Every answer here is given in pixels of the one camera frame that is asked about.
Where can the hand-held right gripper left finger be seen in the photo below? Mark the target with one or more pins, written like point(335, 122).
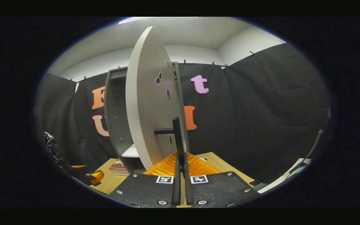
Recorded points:
point(176, 190)

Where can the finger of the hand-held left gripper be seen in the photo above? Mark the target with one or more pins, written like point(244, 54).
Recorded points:
point(96, 177)
point(78, 166)

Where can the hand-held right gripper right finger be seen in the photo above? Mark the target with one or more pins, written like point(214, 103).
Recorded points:
point(188, 190)

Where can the dark grey cabinet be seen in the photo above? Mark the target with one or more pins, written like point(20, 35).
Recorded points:
point(116, 125)

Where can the beige cabinet door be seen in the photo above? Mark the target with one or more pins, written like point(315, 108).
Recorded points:
point(145, 109)

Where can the white cabinet shelf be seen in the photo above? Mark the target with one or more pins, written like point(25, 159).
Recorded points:
point(131, 152)

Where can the thin paperback book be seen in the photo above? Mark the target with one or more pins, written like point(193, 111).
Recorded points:
point(119, 172)

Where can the brown picture cover book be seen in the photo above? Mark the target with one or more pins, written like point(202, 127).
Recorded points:
point(119, 162)

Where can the white flat panel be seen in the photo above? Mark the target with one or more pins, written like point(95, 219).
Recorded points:
point(283, 179)

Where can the black backdrop cloth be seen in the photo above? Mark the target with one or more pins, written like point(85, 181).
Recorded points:
point(261, 109)

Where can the ceiling light panel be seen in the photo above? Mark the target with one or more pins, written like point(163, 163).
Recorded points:
point(133, 20)

